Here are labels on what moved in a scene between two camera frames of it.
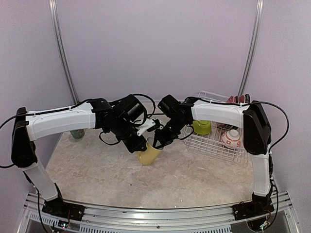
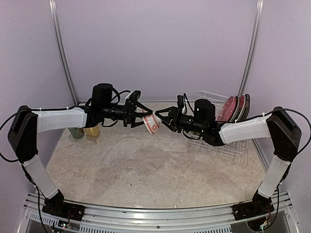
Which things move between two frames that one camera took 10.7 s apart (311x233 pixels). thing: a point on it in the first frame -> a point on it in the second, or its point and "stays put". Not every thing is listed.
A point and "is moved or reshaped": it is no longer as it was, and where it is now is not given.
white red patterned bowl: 231,139 is moved or reshaped
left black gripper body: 131,145 -> 127,113
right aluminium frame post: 253,45 stays put
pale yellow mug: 148,156 -> 93,131
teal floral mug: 77,134 stays put
